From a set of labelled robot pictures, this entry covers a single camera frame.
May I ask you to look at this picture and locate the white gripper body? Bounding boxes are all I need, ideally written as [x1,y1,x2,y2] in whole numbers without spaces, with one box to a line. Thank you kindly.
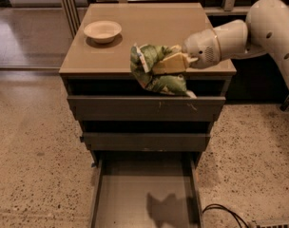
[182,29,221,68]

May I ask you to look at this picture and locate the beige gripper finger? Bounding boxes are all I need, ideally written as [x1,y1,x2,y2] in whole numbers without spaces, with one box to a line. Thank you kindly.
[152,52,199,75]

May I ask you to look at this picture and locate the green jalapeno chip bag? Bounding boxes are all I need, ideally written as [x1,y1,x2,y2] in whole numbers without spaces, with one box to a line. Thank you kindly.
[130,44,197,99]

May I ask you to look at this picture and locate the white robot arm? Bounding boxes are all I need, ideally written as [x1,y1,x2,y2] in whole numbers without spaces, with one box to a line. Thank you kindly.
[153,0,289,89]

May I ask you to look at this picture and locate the top grey drawer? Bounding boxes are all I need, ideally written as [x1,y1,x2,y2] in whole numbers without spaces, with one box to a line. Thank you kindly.
[67,96,225,122]

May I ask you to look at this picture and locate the grey drawer cabinet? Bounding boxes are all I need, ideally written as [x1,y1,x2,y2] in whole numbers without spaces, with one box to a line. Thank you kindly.
[58,2,238,228]

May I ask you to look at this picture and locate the middle grey drawer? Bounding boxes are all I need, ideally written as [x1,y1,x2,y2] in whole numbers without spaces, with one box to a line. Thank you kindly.
[83,132,210,152]

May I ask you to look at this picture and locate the bottom grey open drawer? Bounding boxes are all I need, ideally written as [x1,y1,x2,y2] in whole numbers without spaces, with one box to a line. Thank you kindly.
[88,152,203,228]

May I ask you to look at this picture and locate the white paper bowl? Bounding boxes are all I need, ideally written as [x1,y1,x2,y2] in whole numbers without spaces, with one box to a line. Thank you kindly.
[84,21,122,44]

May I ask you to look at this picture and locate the small black floor object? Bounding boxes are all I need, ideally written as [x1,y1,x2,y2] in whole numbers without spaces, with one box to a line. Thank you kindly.
[279,95,289,112]

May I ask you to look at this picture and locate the white floor vent grille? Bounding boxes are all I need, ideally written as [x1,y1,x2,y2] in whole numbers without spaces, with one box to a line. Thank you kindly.
[249,219,289,228]

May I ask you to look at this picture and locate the black cable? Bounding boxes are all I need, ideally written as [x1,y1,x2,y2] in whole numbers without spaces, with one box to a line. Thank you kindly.
[202,203,250,228]

